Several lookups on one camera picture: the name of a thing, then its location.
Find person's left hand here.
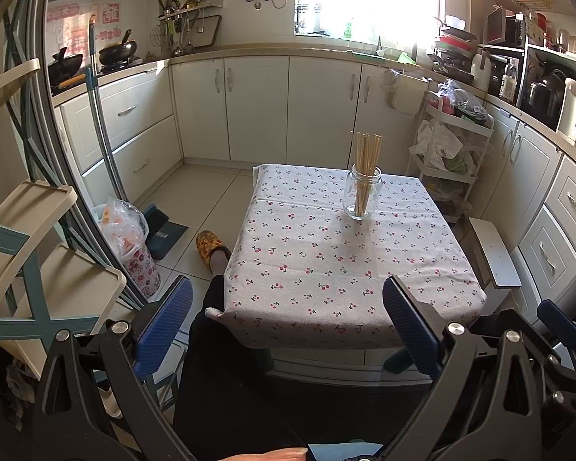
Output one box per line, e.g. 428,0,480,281
211,446,310,461

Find metal shelf rack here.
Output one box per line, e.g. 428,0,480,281
477,7,576,130

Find clear glass jar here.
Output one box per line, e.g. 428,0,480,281
344,163,382,222

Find person's black trousers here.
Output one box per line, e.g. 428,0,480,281
173,269,442,461

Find clear orange-print plastic bag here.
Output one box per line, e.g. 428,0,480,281
96,199,149,262

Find white plastic jug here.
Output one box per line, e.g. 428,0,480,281
470,50,490,92

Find white stove drawer unit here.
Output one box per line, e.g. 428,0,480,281
53,60,183,202

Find wall utensil rack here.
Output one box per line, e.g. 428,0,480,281
151,0,224,56

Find grey mop pole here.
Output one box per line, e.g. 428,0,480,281
84,13,128,205

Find black countertop appliance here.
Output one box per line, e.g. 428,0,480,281
487,53,510,99

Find yellow floral slipper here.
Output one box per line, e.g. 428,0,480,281
196,230,232,270

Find small toaster oven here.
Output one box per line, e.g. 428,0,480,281
484,7,526,49

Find black wok with orange handle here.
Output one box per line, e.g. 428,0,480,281
48,48,87,91

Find white two-door base cabinet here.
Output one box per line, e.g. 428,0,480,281
470,103,564,231

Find white plastic bag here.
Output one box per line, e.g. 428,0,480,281
409,119,464,171

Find white rolling cart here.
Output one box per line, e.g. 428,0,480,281
415,101,495,224

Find white wooden stool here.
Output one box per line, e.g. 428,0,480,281
468,216,524,315

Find clear labelled bottle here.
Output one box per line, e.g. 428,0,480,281
500,60,516,101

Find stack of pans and plates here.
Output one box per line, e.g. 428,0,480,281
427,14,478,82

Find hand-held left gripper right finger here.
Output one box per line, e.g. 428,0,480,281
382,276,551,461

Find white panelled drawer unit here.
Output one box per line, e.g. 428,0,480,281
511,154,576,313

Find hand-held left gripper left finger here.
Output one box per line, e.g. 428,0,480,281
29,276,194,461

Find grey sliding door frame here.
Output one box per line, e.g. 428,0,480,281
26,0,147,310

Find white sink base cabinets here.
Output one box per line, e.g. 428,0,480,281
170,53,435,166

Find bunch of wooden chopsticks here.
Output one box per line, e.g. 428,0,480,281
350,131,384,218

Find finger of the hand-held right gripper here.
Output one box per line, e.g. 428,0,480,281
533,299,576,443

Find dark dustpan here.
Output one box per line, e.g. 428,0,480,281
139,204,189,261

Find red paper wall decals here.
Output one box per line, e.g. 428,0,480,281
48,2,126,61

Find pale green plastic bag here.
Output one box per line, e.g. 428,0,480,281
444,151,478,176

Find grey baking tray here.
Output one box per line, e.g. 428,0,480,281
189,14,222,49

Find white hanging door bin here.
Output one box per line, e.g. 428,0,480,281
383,68,425,117

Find cherry print tablecloth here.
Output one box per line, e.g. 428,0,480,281
204,163,488,350

